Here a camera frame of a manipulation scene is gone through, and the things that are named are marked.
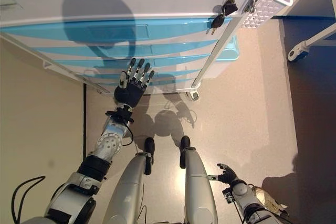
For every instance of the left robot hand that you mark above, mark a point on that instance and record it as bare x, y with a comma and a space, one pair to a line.
128, 94

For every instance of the left silver robot leg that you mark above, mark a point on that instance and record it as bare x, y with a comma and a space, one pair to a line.
131, 182

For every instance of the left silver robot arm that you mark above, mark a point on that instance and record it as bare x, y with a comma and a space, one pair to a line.
109, 142

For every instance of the blue lid waste bin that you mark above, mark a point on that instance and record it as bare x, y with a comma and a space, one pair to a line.
231, 53

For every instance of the cart caster wheel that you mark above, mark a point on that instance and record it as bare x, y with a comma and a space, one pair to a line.
194, 95

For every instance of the bed caster wheel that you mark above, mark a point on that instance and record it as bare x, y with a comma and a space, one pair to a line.
298, 52

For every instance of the beige person shoe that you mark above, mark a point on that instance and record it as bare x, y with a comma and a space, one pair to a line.
267, 197

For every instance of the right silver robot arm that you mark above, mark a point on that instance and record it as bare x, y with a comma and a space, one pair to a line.
240, 190

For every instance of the metal cart latch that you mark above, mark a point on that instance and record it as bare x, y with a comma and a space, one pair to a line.
254, 1

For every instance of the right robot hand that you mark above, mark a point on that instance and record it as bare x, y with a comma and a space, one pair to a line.
227, 175

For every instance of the white blue medical cart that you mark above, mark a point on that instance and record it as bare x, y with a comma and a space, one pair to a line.
157, 1

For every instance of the blue front cart drawer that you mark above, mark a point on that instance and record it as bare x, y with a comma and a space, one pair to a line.
170, 60

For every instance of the white hospital bed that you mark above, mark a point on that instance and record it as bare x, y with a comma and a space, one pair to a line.
320, 36

